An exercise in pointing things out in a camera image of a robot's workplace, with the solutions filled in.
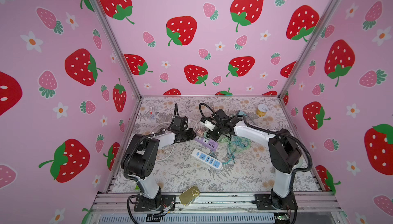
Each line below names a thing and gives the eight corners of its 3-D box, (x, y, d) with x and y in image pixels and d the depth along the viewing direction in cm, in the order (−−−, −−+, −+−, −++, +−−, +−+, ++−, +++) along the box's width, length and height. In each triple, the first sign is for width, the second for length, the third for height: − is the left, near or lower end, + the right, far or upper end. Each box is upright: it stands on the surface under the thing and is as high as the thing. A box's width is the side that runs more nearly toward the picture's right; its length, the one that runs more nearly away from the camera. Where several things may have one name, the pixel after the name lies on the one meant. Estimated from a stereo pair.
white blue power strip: (191, 155, 92) (190, 153, 90) (195, 148, 95) (195, 146, 93) (221, 171, 86) (222, 169, 83) (225, 163, 89) (225, 161, 86)
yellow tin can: (257, 117, 111) (259, 112, 107) (254, 109, 116) (256, 104, 112) (266, 117, 111) (269, 112, 107) (263, 109, 116) (266, 104, 112)
